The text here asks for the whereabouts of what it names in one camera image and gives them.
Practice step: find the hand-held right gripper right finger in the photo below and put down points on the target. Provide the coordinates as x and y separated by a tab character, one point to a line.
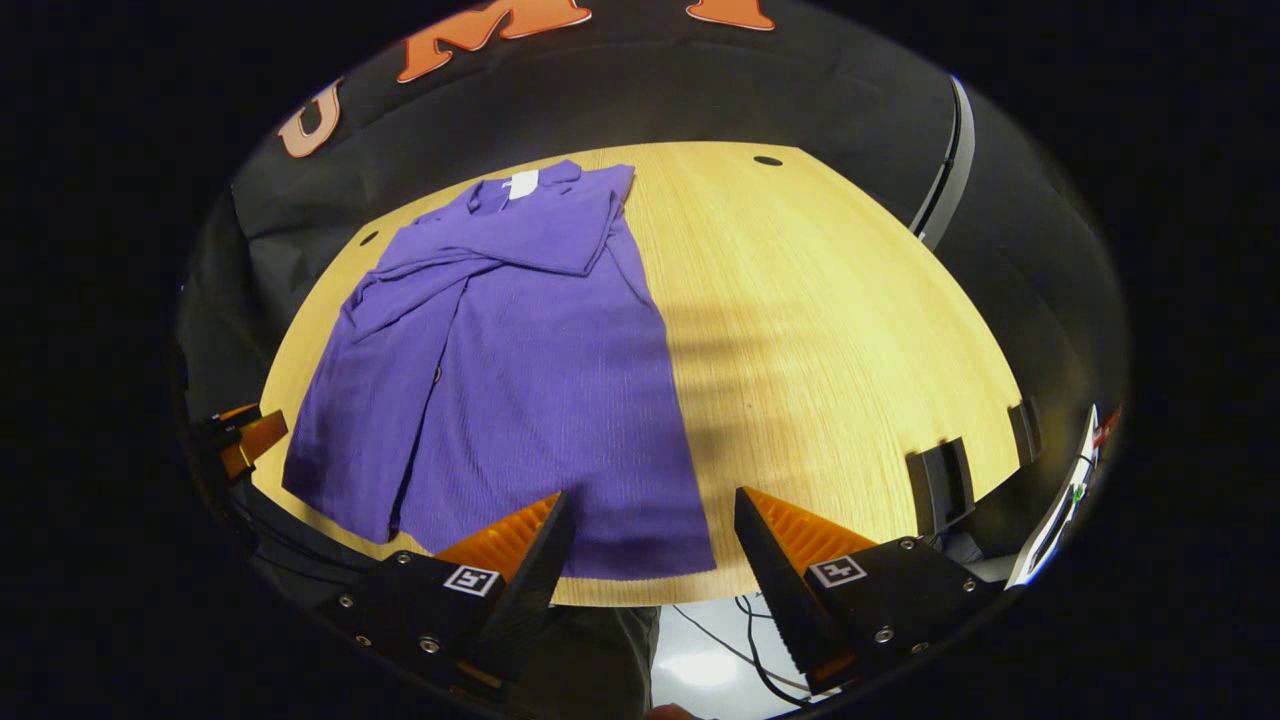
780	600

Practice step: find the small red object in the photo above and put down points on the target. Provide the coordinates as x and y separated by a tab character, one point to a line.
1106	428

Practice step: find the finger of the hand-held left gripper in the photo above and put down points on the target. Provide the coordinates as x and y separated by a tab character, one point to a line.
255	440

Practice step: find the person's dark trousers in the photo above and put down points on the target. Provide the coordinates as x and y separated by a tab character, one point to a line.
590	660

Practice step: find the black backdrop cloth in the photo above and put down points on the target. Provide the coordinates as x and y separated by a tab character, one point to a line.
700	90

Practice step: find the white post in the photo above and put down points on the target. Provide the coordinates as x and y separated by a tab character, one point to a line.
955	160

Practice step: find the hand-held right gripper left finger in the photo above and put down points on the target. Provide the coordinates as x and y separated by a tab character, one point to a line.
530	600

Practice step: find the black table clamp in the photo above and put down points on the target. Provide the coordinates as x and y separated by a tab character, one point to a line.
940	487
1024	432

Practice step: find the purple knit garment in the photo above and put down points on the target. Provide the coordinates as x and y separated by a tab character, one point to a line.
540	380

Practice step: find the white edged board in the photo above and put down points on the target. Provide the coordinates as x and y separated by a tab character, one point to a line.
1060	505

